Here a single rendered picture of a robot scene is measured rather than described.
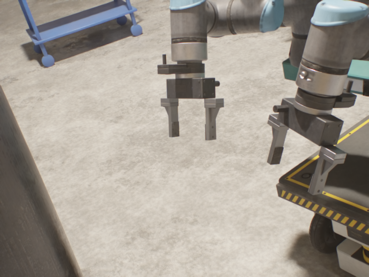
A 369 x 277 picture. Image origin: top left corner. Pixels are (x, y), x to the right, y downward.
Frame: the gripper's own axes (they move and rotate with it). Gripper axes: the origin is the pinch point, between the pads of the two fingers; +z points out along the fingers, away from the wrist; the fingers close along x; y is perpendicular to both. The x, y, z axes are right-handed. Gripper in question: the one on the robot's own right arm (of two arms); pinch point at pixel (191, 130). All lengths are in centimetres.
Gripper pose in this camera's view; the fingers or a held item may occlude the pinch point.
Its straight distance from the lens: 143.7
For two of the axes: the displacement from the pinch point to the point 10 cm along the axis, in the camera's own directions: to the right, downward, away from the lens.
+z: 0.3, 9.9, 1.1
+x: -6.9, -0.6, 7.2
